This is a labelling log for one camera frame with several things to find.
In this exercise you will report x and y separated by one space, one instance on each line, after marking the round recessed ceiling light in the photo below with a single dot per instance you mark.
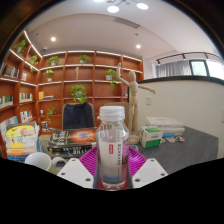
138 46
53 39

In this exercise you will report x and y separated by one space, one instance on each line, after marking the yellow striped white mug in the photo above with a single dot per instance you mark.
38 160

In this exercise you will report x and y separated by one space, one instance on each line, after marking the grey curtain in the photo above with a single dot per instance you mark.
173 69

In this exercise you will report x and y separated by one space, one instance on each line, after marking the black chandelier with round lamps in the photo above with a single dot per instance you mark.
113 8

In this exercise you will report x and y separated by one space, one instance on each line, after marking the wooden artist mannequin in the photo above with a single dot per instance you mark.
133 96

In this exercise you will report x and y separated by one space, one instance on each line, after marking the green white box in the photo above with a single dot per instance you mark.
151 137

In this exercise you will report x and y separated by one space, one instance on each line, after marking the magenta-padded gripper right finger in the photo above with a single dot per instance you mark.
150 171

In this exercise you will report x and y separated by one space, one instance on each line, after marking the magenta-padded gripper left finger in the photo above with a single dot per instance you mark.
77 171

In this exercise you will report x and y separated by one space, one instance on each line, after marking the colourful book stack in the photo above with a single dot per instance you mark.
21 141

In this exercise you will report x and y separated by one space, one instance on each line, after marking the dark book with orange print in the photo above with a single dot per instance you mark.
75 136

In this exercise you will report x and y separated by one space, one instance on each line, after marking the orange wooden shelf unit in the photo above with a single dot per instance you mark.
66 86

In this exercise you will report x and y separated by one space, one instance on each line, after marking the dark office chair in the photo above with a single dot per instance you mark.
78 116

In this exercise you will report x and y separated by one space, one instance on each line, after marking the clear plastic water bottle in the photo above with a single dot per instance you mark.
112 156

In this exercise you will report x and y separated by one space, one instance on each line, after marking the ceiling air vent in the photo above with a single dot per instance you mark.
127 22

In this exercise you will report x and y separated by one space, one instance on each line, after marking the window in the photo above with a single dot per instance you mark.
206 68

